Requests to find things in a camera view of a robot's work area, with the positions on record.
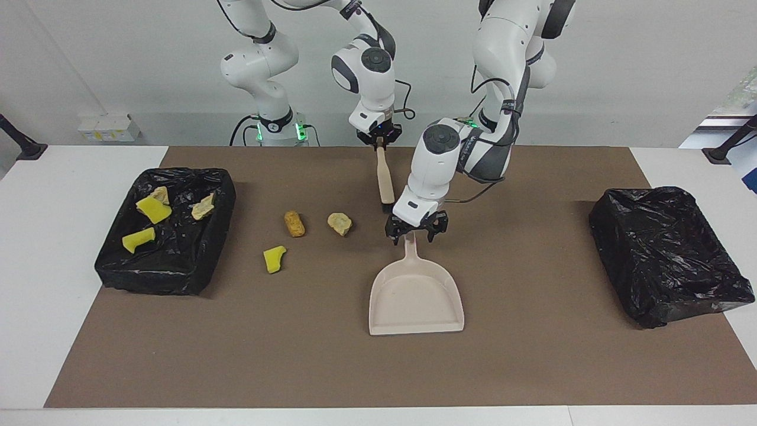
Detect pale tan bread piece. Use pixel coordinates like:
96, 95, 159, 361
327, 212, 353, 237

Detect brown table mat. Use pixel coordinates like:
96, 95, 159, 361
44, 146, 757, 409

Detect blue panel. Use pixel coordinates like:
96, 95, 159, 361
730, 148, 757, 195

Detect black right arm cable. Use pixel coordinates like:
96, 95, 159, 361
216, 0, 416, 122

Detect notched green yellow sponge piece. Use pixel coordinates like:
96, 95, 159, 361
122, 227, 156, 254

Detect black bag lined bin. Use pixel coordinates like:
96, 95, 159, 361
95, 167, 237, 296
588, 186, 756, 329

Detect striped orange croissant piece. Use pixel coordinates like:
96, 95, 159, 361
190, 193, 216, 221

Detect beige plastic dustpan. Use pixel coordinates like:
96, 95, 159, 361
368, 232, 465, 337

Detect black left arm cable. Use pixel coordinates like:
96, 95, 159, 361
444, 77, 521, 205

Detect beige hand brush black bristles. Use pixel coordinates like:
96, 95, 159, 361
375, 144, 396, 215

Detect black stand foot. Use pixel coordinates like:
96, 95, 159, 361
0, 112, 48, 162
702, 115, 757, 165

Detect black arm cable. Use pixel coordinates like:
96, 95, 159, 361
216, 0, 416, 122
444, 77, 521, 205

